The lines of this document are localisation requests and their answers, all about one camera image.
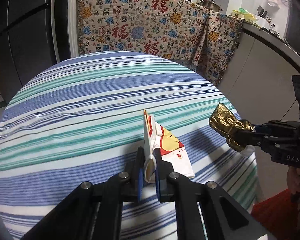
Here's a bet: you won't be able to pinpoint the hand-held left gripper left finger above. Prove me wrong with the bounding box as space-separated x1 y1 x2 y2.
20 147 145 240

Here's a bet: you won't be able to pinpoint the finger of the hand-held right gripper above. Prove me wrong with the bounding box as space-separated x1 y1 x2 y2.
252 124 270 134
236 127 272 152

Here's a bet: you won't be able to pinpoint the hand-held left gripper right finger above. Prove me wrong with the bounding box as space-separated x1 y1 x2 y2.
153 148 268 240

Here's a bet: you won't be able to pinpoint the gold foil wrapper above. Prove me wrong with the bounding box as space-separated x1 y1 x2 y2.
209 102 255 153

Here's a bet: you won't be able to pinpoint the white printed paper wrapper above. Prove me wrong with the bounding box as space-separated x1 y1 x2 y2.
143 109 195 183

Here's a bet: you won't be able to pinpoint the person's right hand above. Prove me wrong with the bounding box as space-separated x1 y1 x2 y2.
286 166 300 213

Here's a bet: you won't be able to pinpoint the grey kitchen counter cabinet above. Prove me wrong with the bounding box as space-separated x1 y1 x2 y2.
217 24 300 188

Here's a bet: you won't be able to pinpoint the narrow patterned cloth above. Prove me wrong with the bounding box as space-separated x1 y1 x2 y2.
190 11 244 87

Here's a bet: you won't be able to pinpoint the striped tablecloth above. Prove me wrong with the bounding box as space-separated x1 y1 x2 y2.
0 51 257 240

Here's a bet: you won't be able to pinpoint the white utensil holder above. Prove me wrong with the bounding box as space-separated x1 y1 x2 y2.
255 15 273 28

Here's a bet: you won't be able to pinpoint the yellow green plastic containers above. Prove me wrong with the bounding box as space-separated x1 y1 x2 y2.
231 7 259 24

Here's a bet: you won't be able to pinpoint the steel pot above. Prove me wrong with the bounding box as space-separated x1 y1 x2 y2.
197 0 224 12

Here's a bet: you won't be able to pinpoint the large patterned cloth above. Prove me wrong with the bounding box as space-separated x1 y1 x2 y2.
76 0 212 70

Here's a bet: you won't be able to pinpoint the grey refrigerator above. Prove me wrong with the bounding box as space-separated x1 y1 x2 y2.
0 0 58 105

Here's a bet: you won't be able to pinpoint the door frame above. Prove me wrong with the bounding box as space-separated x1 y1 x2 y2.
50 0 73 64

